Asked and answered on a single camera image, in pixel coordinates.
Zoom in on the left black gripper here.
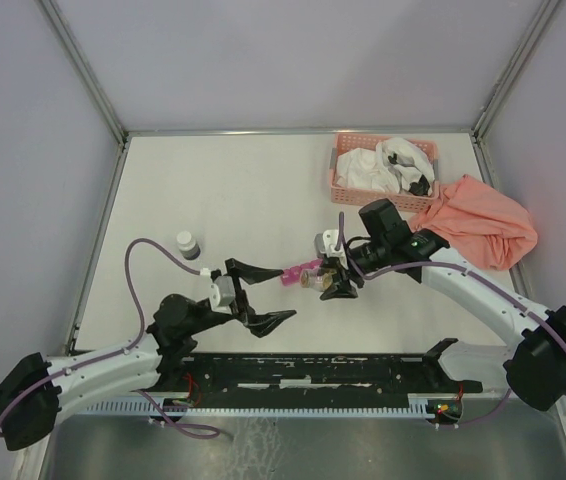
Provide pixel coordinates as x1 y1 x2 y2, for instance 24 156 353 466
187 258 296 336

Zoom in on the amber pill bottle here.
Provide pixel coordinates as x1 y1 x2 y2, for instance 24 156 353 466
299 267 333 292

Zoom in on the pink weekly pill organizer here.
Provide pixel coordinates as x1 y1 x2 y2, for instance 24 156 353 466
280 259 322 287

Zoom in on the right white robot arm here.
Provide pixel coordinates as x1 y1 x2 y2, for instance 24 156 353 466
314 199 566 411

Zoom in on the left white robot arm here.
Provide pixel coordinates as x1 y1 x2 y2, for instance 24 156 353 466
0 258 295 451

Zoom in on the white cap pill bottle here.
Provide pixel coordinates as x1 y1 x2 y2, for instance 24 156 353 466
176 230 201 261

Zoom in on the pink plastic basket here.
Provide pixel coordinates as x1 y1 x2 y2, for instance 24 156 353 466
328 132 441 213

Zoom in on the black white cloth in basket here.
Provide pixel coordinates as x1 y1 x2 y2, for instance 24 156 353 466
375 137 435 197

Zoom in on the salmon pink cloth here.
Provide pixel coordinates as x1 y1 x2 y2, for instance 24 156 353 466
408 175 538 271

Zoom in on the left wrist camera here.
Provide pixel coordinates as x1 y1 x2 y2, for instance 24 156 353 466
199 268 236 314

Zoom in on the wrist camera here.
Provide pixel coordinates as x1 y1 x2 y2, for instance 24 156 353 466
199 268 236 314
314 229 346 261

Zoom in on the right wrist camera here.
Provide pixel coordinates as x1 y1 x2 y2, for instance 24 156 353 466
314 229 346 261

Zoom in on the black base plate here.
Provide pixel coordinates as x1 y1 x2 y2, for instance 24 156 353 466
147 353 483 408

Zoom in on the white slotted cable duct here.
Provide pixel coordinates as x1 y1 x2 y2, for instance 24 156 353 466
81 395 435 420

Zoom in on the left aluminium frame post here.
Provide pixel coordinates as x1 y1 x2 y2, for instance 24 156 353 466
36 0 128 145

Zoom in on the aluminium frame post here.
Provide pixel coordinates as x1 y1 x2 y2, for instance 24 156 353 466
472 0 564 143
36 0 128 145

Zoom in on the right aluminium frame post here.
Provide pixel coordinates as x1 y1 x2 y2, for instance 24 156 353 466
472 0 564 143

